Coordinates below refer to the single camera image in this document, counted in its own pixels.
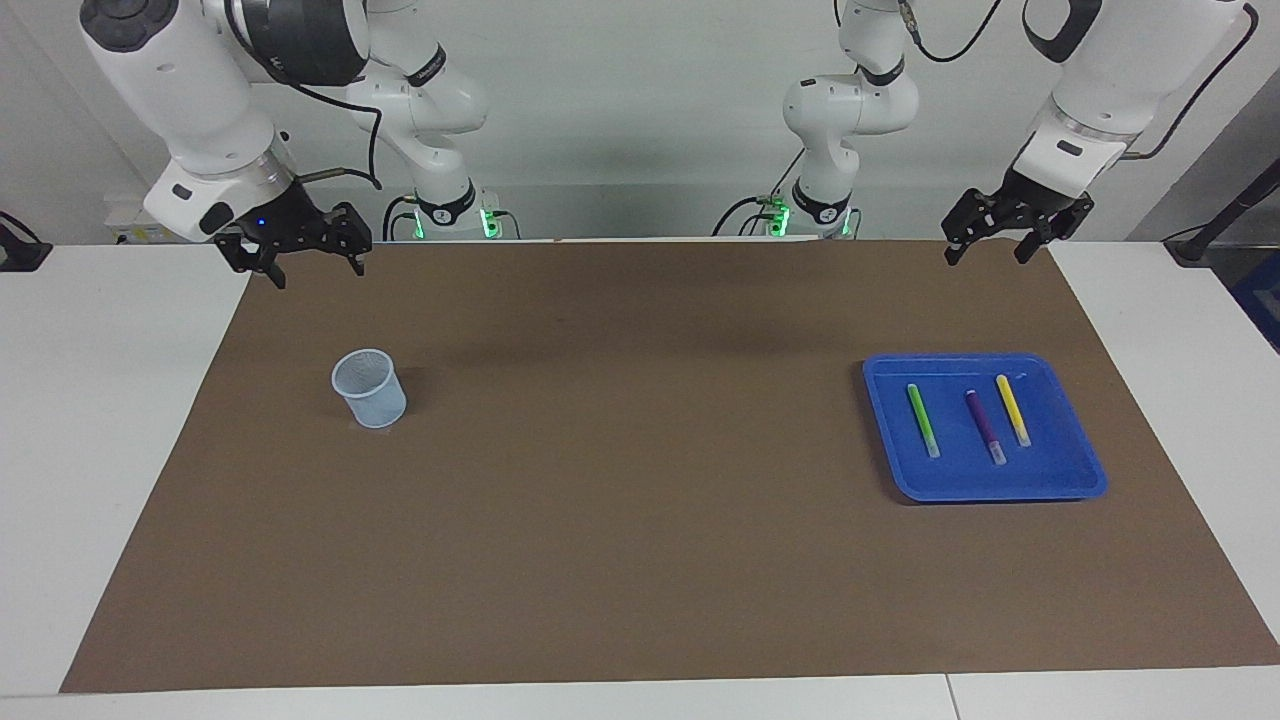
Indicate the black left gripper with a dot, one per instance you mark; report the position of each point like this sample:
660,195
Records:
1030,200

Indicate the blue plastic tray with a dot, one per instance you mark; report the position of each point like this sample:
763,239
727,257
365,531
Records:
1060,460

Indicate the purple pen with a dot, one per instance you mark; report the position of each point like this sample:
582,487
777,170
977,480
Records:
985,425

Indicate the black clamp mount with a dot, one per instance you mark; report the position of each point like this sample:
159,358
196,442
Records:
20,255

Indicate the black stand pole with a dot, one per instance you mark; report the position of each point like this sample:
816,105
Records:
1225,215

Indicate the white box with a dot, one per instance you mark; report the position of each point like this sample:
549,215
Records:
135,220

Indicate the yellow pen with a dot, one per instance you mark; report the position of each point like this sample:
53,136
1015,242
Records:
1013,410

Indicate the pale blue mesh pen cup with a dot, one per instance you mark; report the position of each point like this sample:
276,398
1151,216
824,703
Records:
375,400

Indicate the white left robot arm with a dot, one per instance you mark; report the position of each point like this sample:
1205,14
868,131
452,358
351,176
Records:
1120,70

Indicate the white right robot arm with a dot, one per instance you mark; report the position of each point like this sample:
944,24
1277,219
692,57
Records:
200,90

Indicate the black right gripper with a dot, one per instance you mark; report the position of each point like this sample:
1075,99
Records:
285,225

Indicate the blue crate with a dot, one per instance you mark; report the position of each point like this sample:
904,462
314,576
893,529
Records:
1262,300

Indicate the green pen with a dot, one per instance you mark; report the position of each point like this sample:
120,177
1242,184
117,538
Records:
922,420

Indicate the brown table mat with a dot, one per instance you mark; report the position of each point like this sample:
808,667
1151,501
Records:
640,500

